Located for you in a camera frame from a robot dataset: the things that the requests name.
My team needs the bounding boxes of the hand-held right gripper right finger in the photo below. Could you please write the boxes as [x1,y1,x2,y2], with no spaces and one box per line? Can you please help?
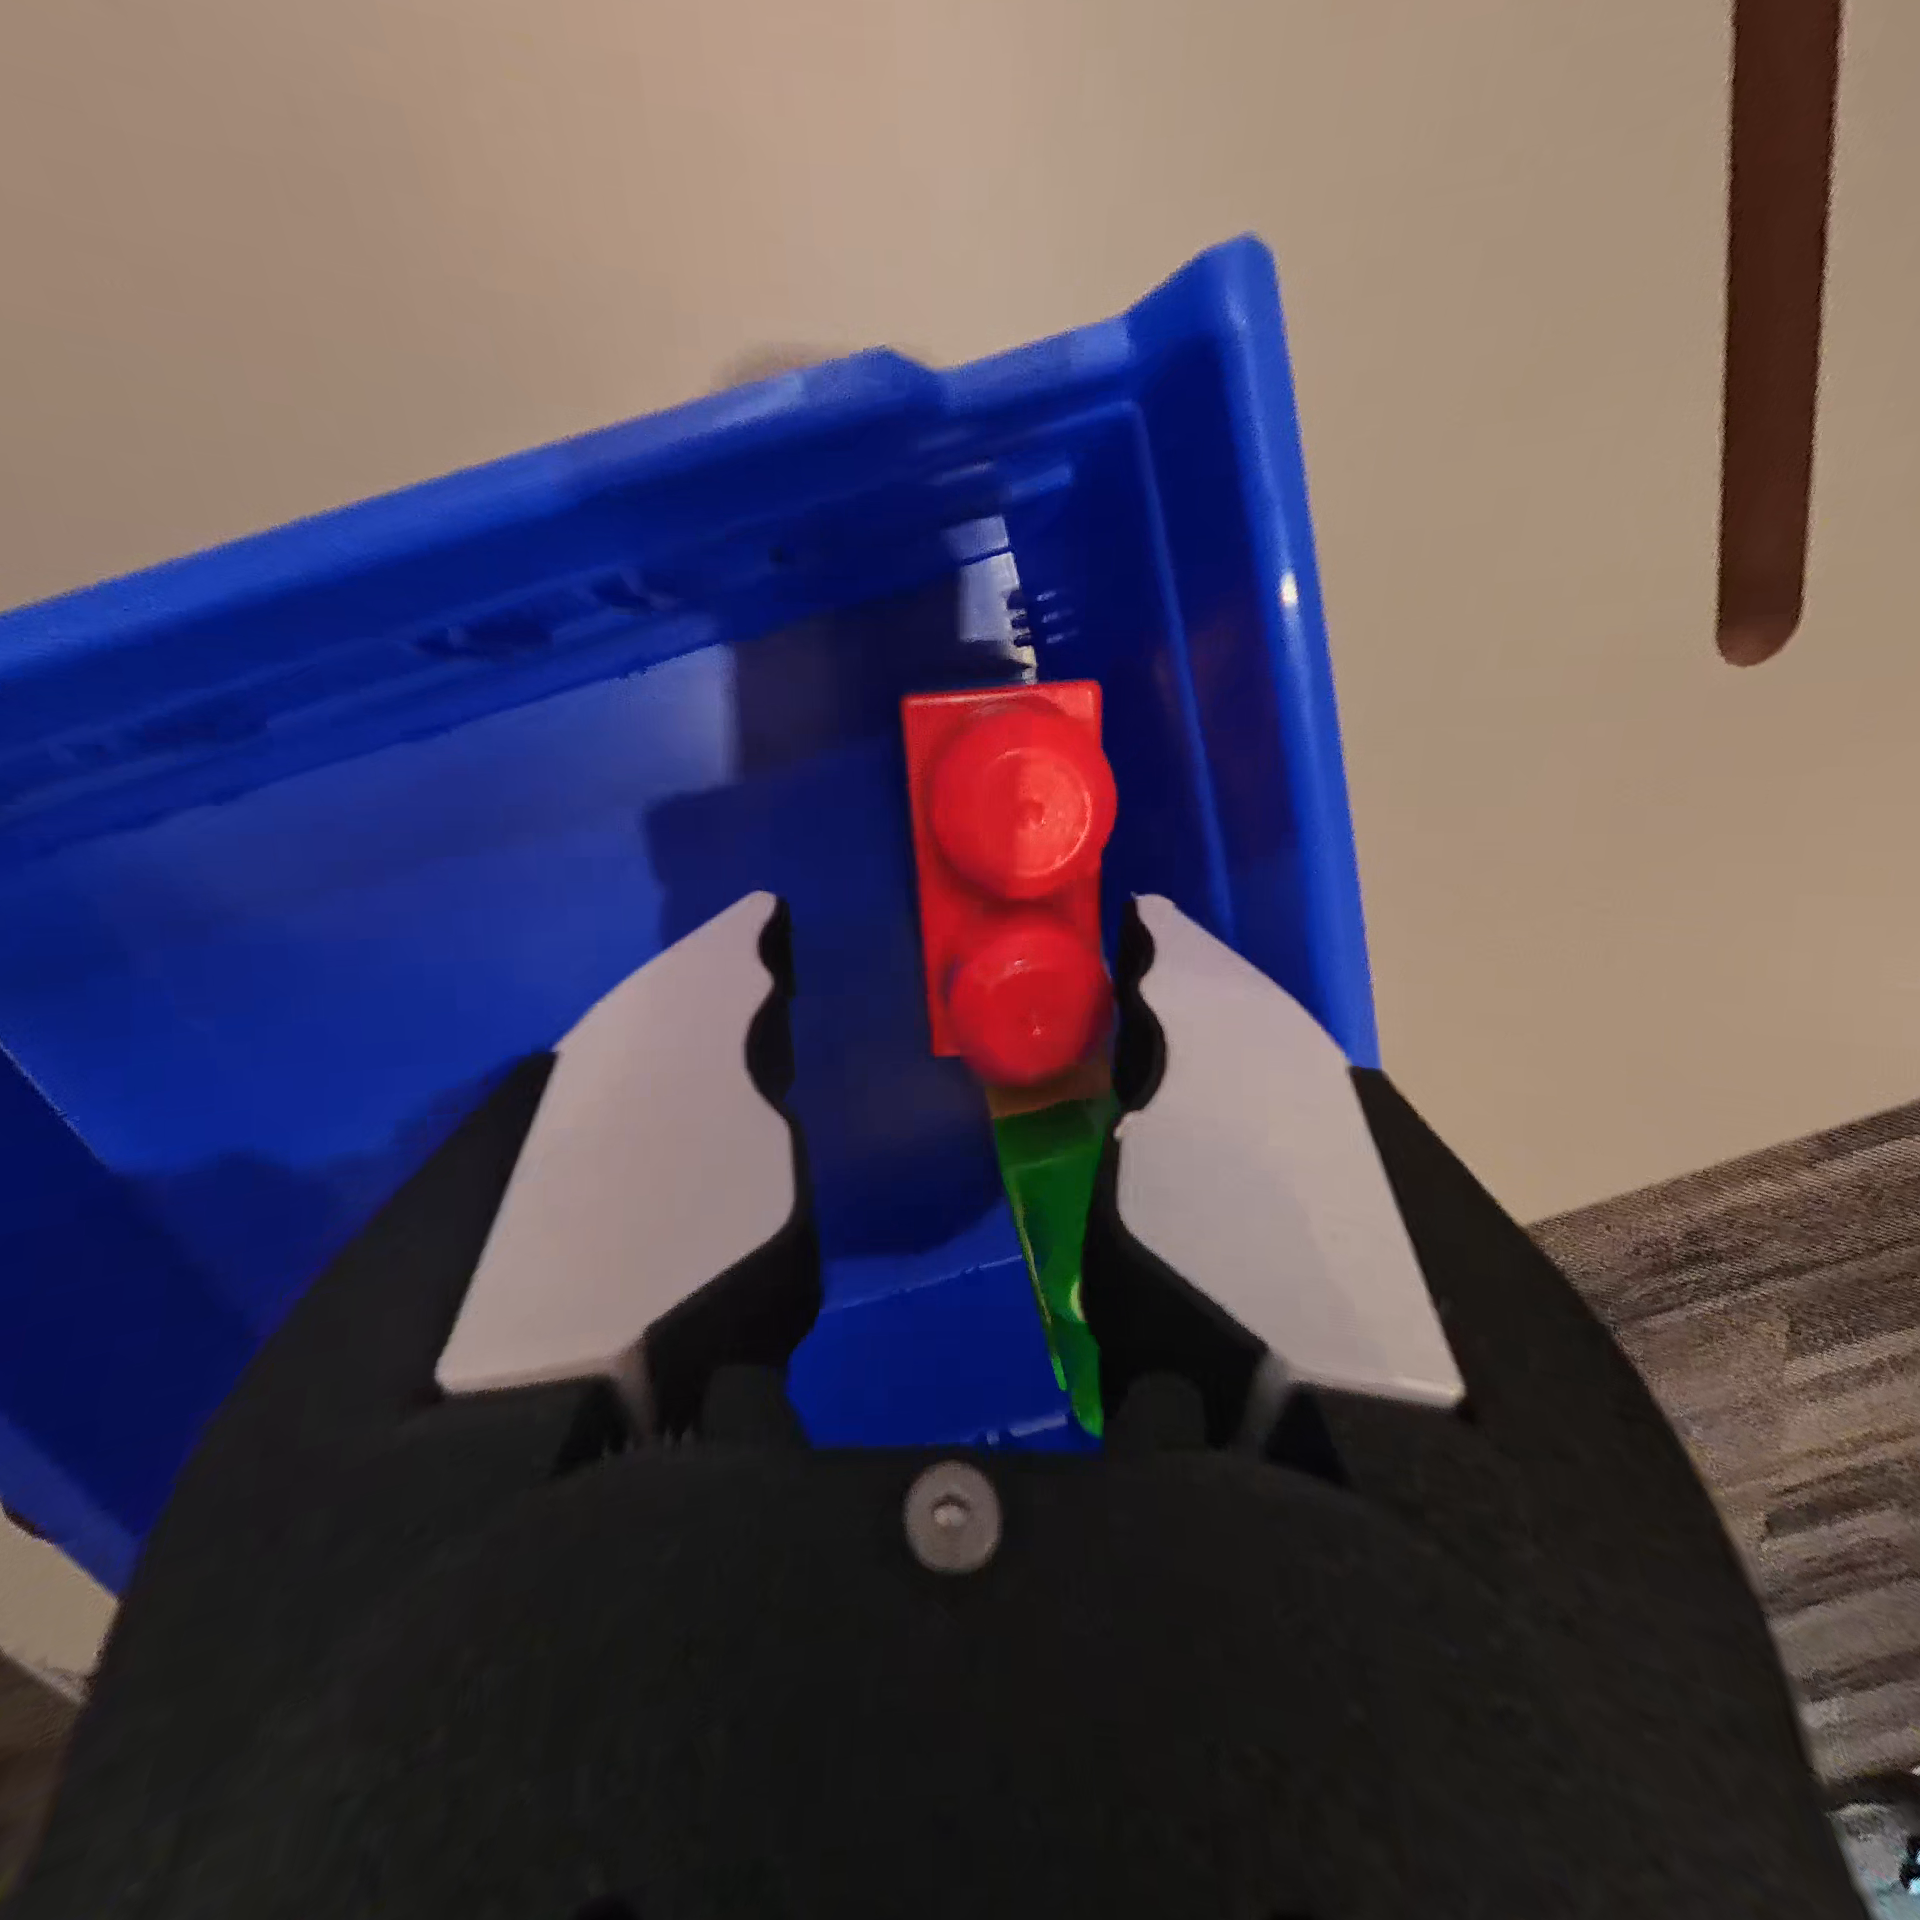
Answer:
[1082,894,1468,1446]

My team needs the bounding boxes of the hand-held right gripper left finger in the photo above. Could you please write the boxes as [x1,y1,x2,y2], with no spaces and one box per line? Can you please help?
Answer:
[435,888,825,1435]

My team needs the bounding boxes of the blue plastic bin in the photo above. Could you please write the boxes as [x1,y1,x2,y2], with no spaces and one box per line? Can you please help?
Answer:
[0,233,1383,1592]

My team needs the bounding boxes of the red two-stud mega block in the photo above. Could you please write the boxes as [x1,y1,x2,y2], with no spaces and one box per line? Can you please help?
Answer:
[901,678,1123,1086]

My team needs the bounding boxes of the large green mega block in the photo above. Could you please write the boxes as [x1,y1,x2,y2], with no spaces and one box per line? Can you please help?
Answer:
[991,1086,1129,1435]

